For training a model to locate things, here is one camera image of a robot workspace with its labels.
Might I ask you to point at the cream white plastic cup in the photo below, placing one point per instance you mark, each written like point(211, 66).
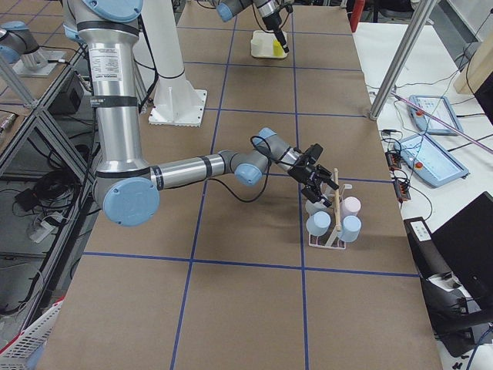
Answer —
point(256, 48)

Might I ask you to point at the white wire cup rack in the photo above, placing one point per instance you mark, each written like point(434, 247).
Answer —
point(331, 240)

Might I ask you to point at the pink plastic cup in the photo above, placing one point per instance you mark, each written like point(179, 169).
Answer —
point(350, 206)

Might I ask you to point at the white perforated basket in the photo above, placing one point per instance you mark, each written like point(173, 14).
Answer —
point(25, 350)

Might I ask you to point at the light blue plastic cup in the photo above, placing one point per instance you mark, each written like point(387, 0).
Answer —
point(318, 223)

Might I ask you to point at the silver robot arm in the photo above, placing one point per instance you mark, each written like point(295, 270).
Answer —
point(137, 164)
point(230, 8)

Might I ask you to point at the cream plastic tray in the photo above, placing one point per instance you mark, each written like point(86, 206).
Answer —
point(266, 46)

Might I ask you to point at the aluminium frame post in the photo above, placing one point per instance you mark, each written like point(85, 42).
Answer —
point(412, 32)

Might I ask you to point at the red cylinder tube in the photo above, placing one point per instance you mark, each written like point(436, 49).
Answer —
point(355, 15)

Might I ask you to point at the grey plastic cup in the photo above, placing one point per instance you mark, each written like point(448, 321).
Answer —
point(313, 208)

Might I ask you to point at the yellow plastic cup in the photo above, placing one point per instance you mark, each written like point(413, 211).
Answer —
point(277, 50)

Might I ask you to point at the near teach pendant tablet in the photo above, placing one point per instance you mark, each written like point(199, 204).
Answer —
point(430, 160)

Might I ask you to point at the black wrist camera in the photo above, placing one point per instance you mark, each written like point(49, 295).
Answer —
point(313, 153)

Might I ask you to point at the teach pendant tablet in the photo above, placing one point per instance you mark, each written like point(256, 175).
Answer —
point(438, 107)
point(430, 160)

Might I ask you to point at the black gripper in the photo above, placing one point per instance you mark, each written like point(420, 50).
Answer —
point(270, 22)
point(302, 174)

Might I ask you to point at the far teach pendant tablet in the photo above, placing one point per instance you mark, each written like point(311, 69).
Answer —
point(438, 107)

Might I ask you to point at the light blue cup on rack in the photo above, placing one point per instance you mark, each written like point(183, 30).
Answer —
point(351, 227)

